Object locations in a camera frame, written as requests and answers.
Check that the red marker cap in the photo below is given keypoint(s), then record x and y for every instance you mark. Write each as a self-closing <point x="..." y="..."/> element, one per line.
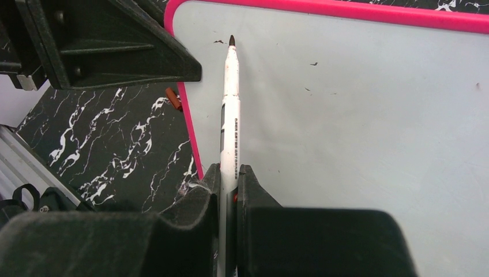
<point x="174" y="99"/>

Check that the pink framed whiteboard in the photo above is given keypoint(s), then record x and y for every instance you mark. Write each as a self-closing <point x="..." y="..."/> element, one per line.
<point x="354" y="105"/>

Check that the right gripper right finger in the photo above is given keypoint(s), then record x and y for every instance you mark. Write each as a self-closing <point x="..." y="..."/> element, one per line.
<point x="273" y="240"/>

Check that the aluminium rail frame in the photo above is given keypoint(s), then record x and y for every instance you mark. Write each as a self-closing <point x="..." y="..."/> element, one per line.
<point x="20" y="166"/>

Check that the white marker pen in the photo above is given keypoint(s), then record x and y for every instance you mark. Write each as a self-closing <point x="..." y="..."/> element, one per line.
<point x="229" y="163"/>

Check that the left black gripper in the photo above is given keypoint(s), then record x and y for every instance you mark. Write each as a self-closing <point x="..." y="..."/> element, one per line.
<point x="90" y="45"/>

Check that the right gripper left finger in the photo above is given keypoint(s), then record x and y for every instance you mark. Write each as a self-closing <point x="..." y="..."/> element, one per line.
<point x="178" y="241"/>

